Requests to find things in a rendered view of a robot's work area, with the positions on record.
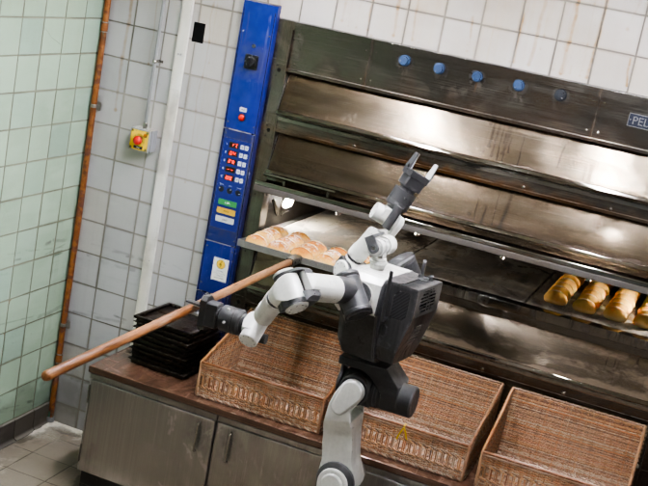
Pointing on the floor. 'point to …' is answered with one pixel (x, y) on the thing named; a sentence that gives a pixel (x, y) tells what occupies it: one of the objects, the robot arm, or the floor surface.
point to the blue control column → (259, 24)
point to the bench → (202, 439)
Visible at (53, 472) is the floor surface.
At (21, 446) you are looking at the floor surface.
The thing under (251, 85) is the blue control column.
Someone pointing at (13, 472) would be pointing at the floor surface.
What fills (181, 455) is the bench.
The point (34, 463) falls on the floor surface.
